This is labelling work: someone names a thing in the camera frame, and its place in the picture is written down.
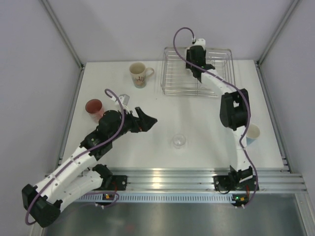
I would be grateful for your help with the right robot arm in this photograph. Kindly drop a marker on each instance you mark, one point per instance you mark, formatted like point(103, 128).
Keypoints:
point(235, 115)

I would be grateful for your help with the aluminium mounting rail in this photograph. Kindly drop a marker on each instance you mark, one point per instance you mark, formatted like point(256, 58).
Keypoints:
point(202, 180)

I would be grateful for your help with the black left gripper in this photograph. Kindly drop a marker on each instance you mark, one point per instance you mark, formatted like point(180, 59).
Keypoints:
point(143, 123)

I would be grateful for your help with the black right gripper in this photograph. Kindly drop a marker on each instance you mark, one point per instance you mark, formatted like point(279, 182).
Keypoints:
point(188, 56)

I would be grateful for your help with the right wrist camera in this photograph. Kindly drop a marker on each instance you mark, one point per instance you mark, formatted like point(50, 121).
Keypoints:
point(199, 42)

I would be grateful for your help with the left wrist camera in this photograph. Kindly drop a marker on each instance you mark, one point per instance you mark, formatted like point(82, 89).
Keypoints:
point(124, 99)

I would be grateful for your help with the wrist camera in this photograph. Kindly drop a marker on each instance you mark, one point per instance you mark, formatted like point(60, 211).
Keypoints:
point(124, 99)
point(199, 42)

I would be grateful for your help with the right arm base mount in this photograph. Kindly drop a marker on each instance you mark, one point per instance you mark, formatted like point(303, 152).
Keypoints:
point(224, 184)

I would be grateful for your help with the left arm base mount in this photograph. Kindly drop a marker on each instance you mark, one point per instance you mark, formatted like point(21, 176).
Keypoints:
point(115, 183)

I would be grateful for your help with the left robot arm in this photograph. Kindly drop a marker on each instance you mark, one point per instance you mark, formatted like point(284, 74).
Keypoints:
point(81, 172)

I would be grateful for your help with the beige coral pattern mug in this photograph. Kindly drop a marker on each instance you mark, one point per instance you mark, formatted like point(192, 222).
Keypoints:
point(140, 74)

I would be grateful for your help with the light blue mug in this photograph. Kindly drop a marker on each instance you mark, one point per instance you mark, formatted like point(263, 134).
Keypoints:
point(252, 134)

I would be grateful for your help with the perforated cable duct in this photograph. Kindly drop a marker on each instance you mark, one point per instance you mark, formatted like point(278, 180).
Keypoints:
point(159, 198)

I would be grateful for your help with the pink ghost pattern mug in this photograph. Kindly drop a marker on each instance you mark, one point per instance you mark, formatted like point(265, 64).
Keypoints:
point(95, 109)

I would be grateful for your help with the clear plastic cup centre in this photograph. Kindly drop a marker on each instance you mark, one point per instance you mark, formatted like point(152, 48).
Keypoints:
point(179, 141)

